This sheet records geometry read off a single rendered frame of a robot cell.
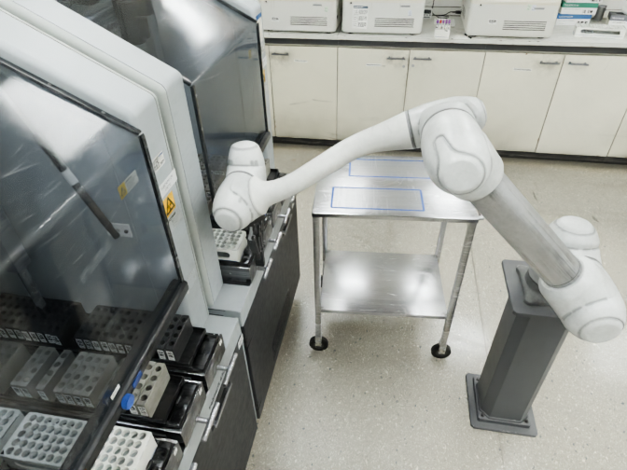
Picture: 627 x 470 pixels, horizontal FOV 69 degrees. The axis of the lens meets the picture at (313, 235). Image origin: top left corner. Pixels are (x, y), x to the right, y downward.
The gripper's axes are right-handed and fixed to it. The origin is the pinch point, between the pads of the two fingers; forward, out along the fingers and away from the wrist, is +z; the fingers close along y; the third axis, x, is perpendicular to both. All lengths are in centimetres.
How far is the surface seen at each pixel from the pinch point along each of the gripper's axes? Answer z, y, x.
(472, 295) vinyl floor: 81, -75, 90
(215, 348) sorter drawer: -0.3, 38.2, -1.8
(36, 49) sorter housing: -74, 29, -28
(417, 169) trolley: -2, -62, 52
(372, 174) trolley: -2, -55, 33
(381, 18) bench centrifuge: -21, -231, 25
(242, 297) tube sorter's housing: 6.4, 13.1, -2.9
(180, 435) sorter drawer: 1, 62, -2
